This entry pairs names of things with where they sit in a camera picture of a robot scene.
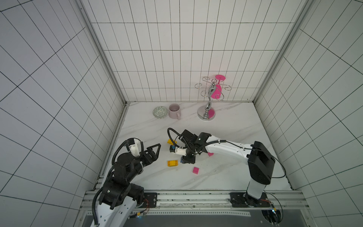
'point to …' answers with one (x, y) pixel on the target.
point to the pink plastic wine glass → (217, 92)
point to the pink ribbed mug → (174, 111)
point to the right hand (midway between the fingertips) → (183, 153)
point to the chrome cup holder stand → (207, 112)
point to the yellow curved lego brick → (169, 142)
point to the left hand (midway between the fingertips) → (155, 150)
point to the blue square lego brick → (181, 159)
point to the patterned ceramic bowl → (160, 112)
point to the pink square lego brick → (195, 170)
